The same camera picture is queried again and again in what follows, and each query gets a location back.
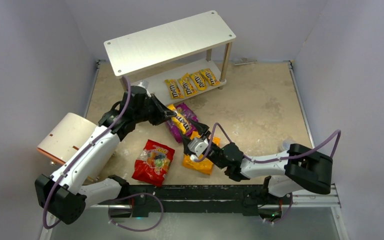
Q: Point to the purple gummy candy bag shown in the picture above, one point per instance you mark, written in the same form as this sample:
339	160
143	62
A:
189	114

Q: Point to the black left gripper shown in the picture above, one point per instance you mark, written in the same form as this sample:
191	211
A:
155	110

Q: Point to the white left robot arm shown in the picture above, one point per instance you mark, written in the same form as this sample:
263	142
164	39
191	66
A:
63	193

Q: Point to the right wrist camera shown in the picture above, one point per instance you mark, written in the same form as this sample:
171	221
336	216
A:
197	146

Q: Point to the orange gummy candy bag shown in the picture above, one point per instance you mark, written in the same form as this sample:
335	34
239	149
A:
205	166

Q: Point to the white two-tier shelf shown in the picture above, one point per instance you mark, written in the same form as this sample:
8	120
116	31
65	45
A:
147	49

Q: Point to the red gummy candy bag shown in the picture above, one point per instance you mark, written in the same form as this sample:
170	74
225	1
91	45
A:
153	163

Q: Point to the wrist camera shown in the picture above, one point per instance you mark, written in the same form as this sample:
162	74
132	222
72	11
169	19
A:
197	146
144	84

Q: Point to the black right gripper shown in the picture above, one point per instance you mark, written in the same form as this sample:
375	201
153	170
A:
204	138

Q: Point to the yellow M&M candy bag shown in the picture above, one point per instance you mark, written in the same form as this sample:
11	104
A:
199	81

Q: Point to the small clear plastic cup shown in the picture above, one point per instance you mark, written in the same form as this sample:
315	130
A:
285	145

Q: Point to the white cylindrical lamp shade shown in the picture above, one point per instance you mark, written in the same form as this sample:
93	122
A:
69	135

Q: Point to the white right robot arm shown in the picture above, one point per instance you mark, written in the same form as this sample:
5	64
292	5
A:
294	169

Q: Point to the grey bracket at wall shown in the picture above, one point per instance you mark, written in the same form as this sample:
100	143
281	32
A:
245	61

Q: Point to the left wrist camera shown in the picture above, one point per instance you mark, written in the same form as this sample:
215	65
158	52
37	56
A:
144	84

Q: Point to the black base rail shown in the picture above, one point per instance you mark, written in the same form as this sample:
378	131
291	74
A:
245	199

